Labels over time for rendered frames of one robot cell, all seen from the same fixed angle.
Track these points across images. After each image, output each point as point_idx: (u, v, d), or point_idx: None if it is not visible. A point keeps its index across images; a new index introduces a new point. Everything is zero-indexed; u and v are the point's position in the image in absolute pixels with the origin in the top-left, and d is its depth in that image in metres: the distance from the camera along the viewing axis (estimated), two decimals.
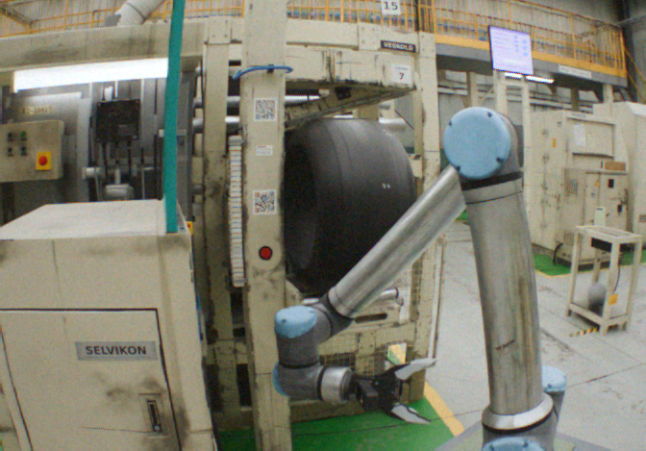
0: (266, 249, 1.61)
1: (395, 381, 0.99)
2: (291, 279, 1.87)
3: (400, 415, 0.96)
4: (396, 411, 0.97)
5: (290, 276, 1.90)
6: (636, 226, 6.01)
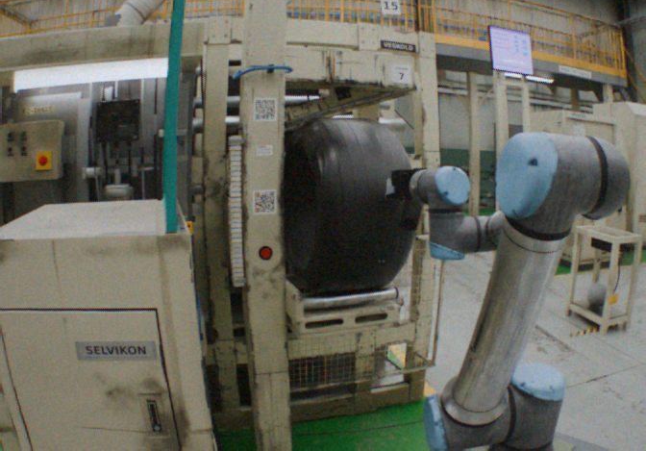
0: (266, 249, 1.61)
1: None
2: None
3: None
4: None
5: (293, 281, 1.87)
6: (636, 226, 6.01)
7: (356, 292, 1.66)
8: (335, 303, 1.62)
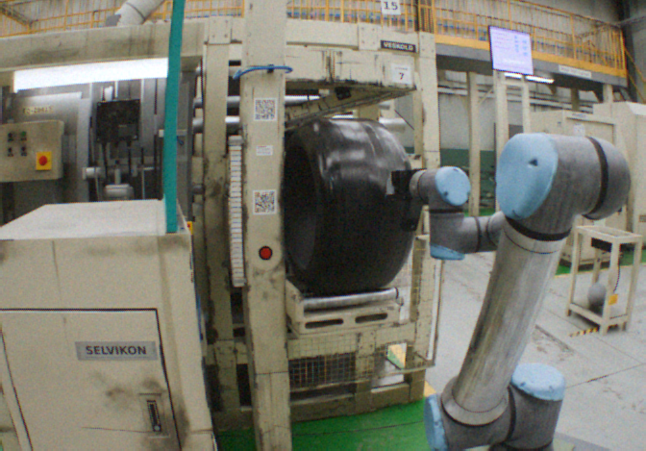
0: (266, 249, 1.61)
1: None
2: (289, 275, 1.89)
3: None
4: None
5: None
6: (636, 226, 6.01)
7: (355, 303, 1.68)
8: None
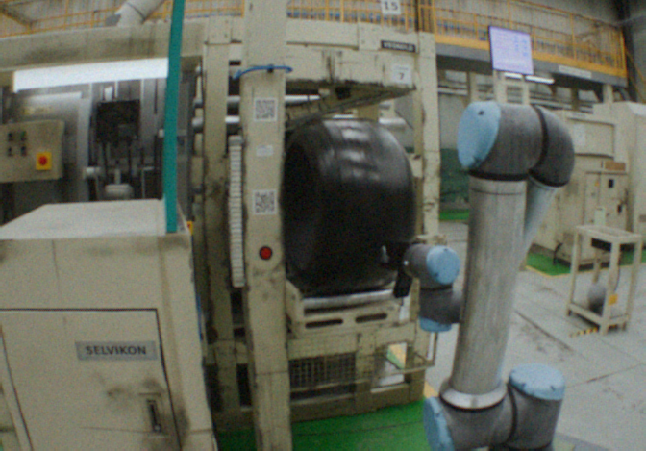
0: (266, 249, 1.61)
1: None
2: None
3: None
4: None
5: (293, 283, 1.87)
6: (636, 226, 6.01)
7: (358, 297, 1.65)
8: (335, 307, 1.64)
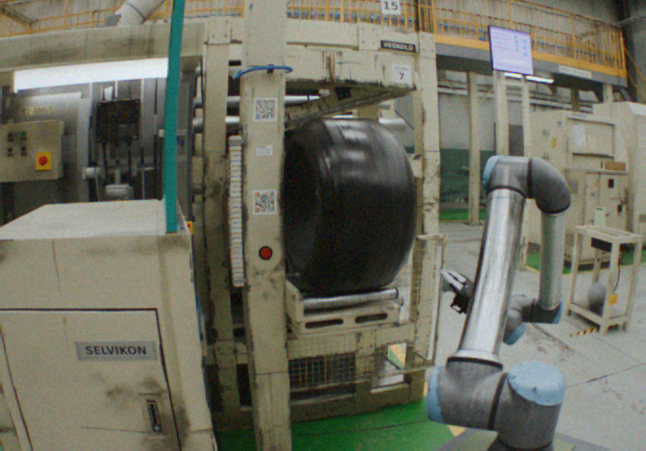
0: (266, 249, 1.61)
1: (461, 292, 1.53)
2: None
3: (459, 275, 1.56)
4: (462, 278, 1.56)
5: (293, 282, 1.87)
6: (636, 226, 6.01)
7: (358, 296, 1.65)
8: (335, 306, 1.63)
